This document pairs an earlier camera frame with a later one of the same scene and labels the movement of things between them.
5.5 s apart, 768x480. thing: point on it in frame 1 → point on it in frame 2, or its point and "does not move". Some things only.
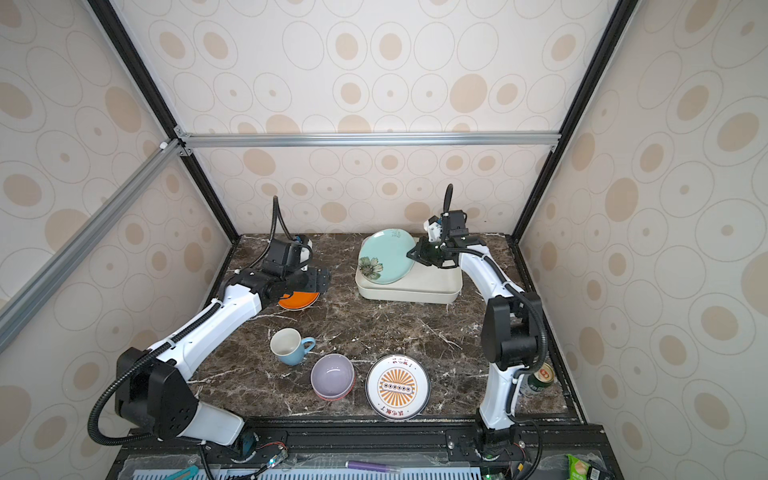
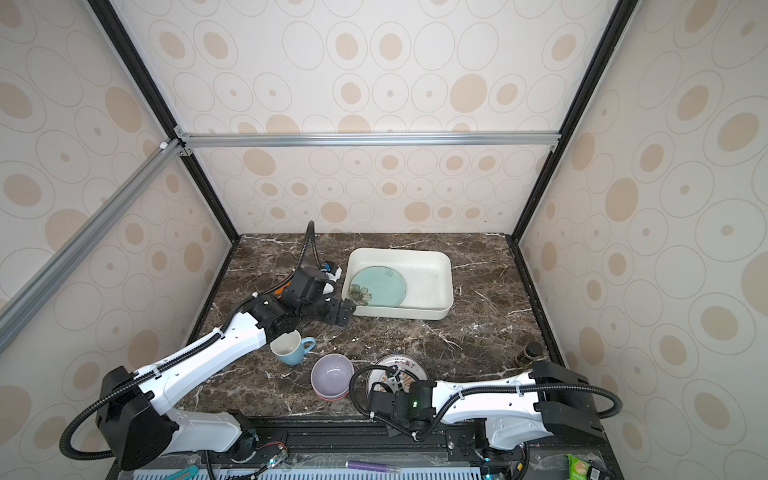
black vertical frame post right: x=619 y=20 does not move
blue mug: x=290 y=347 does not move
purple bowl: x=332 y=377 does not move
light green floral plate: x=383 y=256 → x=377 y=286
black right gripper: x=420 y=252 → x=390 y=434
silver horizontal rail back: x=374 y=140 does not move
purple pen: x=371 y=466 does not move
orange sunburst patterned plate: x=397 y=387 does not move
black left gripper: x=314 y=284 → x=334 y=314
